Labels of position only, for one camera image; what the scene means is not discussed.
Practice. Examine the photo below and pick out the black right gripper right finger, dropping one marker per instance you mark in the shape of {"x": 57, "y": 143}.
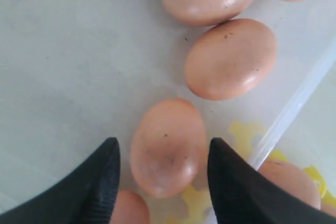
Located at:
{"x": 239, "y": 194}

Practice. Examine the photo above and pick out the clear plastic container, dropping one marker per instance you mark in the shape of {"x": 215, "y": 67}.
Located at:
{"x": 76, "y": 72}

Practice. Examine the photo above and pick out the yellow plastic egg tray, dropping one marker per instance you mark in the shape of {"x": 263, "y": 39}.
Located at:
{"x": 198, "y": 202}

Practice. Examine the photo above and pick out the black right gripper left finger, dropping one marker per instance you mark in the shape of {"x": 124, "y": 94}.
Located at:
{"x": 86, "y": 195}

